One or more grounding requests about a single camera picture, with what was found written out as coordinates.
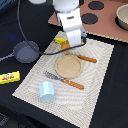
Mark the beige bowl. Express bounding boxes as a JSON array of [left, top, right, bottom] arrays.
[[116, 4, 128, 30]]

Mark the grey frying pan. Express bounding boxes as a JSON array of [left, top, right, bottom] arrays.
[[0, 41, 39, 63]]

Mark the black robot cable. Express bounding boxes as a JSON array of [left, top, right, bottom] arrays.
[[15, 0, 88, 56]]

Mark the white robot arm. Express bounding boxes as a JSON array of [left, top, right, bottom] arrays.
[[29, 0, 87, 47]]

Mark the yellow toy banana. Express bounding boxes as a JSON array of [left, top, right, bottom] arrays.
[[54, 38, 66, 44]]

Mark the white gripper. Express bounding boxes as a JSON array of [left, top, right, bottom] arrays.
[[56, 7, 87, 47]]

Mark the yellow toy box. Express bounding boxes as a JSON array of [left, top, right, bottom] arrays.
[[0, 71, 20, 84]]

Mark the knife with wooden handle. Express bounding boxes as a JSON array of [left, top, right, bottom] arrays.
[[77, 55, 97, 63]]

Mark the orange toy bread loaf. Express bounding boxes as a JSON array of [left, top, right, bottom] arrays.
[[61, 40, 70, 50]]

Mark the fork with wooden handle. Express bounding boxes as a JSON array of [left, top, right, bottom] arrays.
[[44, 71, 84, 90]]

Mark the light blue milk carton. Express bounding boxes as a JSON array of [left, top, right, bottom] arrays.
[[40, 81, 55, 103]]

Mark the round wooden plate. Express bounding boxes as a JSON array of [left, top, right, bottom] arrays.
[[55, 55, 82, 79]]

